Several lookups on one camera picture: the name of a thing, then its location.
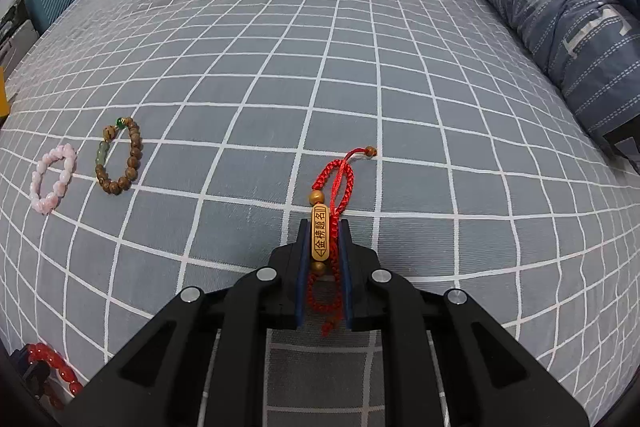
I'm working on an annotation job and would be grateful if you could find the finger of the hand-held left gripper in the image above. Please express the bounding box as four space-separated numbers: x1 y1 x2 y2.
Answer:
10 347 56 408

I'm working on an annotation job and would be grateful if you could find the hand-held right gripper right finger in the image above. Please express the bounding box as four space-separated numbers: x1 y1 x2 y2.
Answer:
337 217 591 427

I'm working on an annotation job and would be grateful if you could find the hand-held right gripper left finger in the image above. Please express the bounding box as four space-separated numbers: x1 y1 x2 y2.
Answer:
50 217 313 427

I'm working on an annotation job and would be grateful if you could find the red bead bracelet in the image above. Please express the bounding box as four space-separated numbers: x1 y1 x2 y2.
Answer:
22 342 83 408

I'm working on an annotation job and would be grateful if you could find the red cord bracelet gold tube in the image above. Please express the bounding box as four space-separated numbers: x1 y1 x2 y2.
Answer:
306 146 378 339

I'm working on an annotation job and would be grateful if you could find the grey checked bed sheet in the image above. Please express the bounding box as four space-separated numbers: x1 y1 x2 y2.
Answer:
0 0 640 427

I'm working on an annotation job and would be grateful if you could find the brown cardboard box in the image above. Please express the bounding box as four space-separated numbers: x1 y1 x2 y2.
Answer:
0 69 12 120

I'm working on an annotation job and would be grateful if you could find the rolled blue grey duvet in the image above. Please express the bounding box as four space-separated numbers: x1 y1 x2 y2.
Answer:
432 0 640 175

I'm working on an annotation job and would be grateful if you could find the brown wooden bead bracelet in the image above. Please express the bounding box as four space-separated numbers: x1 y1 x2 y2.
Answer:
95 117 144 194

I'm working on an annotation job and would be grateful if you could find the pink bead bracelet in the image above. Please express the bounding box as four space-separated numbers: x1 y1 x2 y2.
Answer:
31 144 77 214

